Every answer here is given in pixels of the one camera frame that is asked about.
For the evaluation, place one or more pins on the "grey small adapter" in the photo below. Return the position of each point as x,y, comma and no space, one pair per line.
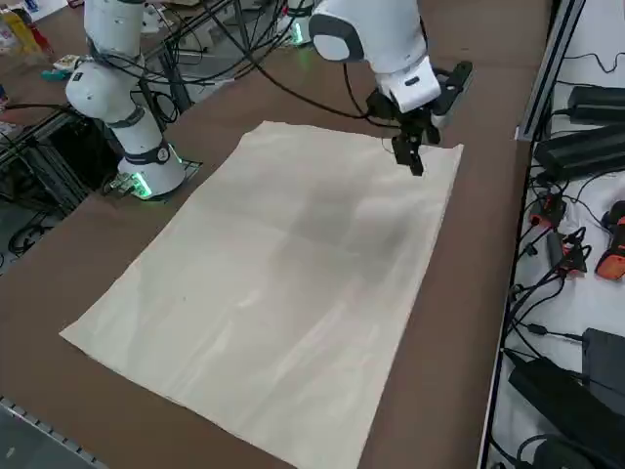
554,246

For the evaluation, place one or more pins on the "orange black clamp tool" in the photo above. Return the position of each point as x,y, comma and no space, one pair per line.
573,259

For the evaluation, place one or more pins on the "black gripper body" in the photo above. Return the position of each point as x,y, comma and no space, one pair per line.
412,119

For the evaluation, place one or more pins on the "aluminium profile post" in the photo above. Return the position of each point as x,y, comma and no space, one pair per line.
547,73

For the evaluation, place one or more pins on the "grey table edge rail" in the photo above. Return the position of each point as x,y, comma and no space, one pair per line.
49,430

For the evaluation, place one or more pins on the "orange black small device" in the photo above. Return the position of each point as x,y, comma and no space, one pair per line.
549,207

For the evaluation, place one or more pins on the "cream tablecloth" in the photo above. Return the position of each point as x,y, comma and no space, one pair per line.
268,293

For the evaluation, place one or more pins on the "orange black handheld tool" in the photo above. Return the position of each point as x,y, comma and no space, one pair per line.
615,264

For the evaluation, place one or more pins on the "black flat power adapter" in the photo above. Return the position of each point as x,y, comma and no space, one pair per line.
605,352

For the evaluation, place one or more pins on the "black equipment rack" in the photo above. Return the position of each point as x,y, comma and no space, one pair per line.
78,151

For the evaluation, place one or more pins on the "black metal strut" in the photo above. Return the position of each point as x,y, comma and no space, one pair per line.
176,78

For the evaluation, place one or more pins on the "yellow box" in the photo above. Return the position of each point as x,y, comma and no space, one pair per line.
29,39

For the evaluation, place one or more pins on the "black large power brick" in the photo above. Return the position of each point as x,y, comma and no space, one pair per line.
552,391

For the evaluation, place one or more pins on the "black ribbed power adapter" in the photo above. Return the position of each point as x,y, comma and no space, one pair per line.
600,102
581,151

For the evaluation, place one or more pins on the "white machine base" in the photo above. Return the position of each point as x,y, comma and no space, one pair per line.
151,19

